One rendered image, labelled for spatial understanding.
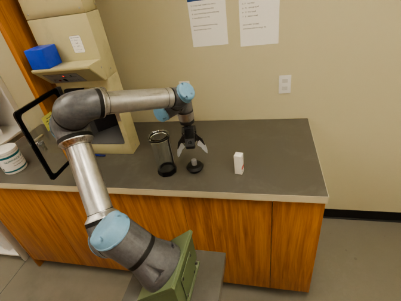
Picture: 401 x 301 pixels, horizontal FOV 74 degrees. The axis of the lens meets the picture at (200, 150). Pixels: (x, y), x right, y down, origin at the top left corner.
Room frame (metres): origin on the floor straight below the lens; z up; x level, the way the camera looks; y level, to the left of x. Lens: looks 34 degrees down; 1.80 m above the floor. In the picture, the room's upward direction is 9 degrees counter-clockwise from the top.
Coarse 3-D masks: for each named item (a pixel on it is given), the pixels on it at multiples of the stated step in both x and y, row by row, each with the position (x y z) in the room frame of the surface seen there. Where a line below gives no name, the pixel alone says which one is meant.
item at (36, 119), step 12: (36, 108) 1.26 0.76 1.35; (48, 108) 1.32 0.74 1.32; (24, 120) 1.17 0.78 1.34; (36, 120) 1.22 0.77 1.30; (48, 120) 1.29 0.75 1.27; (36, 132) 1.19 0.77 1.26; (48, 132) 1.25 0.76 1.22; (36, 144) 1.16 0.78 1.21; (48, 144) 1.22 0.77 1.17; (48, 156) 1.18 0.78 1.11; (60, 156) 1.25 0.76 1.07
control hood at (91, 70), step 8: (64, 64) 1.35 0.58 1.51; (72, 64) 1.32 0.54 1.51; (80, 64) 1.30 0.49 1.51; (88, 64) 1.27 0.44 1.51; (96, 64) 1.30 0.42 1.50; (32, 72) 1.33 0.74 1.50; (40, 72) 1.32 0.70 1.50; (48, 72) 1.31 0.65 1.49; (56, 72) 1.31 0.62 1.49; (64, 72) 1.30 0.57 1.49; (72, 72) 1.29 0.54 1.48; (80, 72) 1.29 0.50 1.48; (88, 72) 1.28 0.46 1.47; (96, 72) 1.28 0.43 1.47; (104, 72) 1.35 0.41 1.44; (48, 80) 1.39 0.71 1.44; (88, 80) 1.35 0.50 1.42; (96, 80) 1.34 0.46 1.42
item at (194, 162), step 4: (192, 160) 1.10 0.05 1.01; (196, 160) 1.14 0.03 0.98; (188, 164) 1.11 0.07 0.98; (192, 164) 1.10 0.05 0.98; (196, 164) 1.10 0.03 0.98; (200, 164) 1.10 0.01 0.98; (188, 168) 1.08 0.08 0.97; (192, 168) 1.07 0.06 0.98; (196, 168) 1.07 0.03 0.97; (200, 168) 1.07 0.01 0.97; (192, 172) 1.07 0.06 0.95; (196, 172) 1.07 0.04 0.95
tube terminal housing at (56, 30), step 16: (64, 16) 1.39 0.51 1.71; (80, 16) 1.36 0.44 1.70; (96, 16) 1.43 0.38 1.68; (32, 32) 1.44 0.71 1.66; (48, 32) 1.42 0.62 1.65; (64, 32) 1.40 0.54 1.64; (80, 32) 1.37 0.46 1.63; (96, 32) 1.39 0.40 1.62; (64, 48) 1.40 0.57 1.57; (96, 48) 1.36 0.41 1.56; (112, 64) 1.43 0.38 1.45; (112, 80) 1.39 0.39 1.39; (128, 112) 1.44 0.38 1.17; (128, 128) 1.39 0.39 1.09; (96, 144) 1.42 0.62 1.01; (112, 144) 1.39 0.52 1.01; (128, 144) 1.36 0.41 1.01
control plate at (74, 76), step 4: (44, 76) 1.35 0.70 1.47; (48, 76) 1.35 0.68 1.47; (52, 76) 1.35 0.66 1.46; (56, 76) 1.34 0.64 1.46; (60, 76) 1.34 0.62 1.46; (64, 76) 1.33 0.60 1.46; (68, 76) 1.33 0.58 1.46; (72, 76) 1.33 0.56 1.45; (76, 76) 1.32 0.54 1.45; (80, 76) 1.32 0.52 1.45; (52, 80) 1.38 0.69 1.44; (56, 80) 1.38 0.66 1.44; (68, 80) 1.36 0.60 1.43; (72, 80) 1.36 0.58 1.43; (76, 80) 1.36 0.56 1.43; (80, 80) 1.35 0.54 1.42; (84, 80) 1.35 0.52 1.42
